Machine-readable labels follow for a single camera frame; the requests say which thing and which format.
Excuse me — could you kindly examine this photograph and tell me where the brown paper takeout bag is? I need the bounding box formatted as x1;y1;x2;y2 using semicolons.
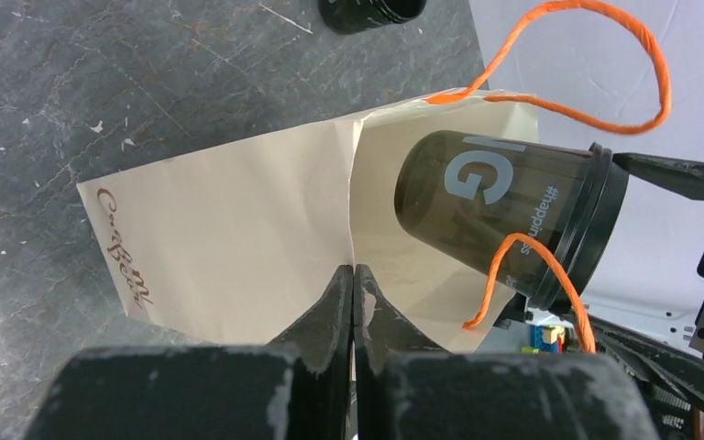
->
76;0;674;357

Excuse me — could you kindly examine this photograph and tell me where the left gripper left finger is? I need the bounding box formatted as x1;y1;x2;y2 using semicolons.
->
27;266;354;439

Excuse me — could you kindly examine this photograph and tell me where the single black cup lid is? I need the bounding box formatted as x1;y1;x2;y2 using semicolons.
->
545;143;629;293

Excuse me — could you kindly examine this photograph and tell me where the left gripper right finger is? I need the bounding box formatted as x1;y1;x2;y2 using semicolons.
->
353;265;658;439

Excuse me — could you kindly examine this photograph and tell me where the black coffee cup with print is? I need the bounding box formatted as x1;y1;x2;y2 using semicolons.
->
394;130;593;274

